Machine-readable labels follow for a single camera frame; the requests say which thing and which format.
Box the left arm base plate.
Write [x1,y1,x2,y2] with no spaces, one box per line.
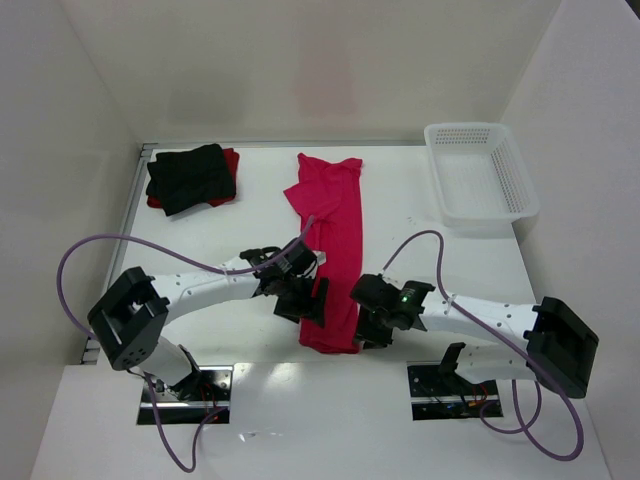
[151,366,234,425]

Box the white plastic basket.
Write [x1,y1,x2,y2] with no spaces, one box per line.
[424,122,540,227]

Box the pink t shirt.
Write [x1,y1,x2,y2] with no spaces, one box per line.
[284,153,363,354]

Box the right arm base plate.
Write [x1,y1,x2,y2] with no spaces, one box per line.
[407,363,503,421]

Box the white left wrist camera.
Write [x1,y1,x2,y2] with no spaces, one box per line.
[314,251,326,266]

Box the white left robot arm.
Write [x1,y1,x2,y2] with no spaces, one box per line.
[88,241,329,401]

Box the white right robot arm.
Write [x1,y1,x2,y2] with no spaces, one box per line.
[350,274,599,399]

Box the black folded t shirt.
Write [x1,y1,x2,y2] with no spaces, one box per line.
[146,143,237,217]

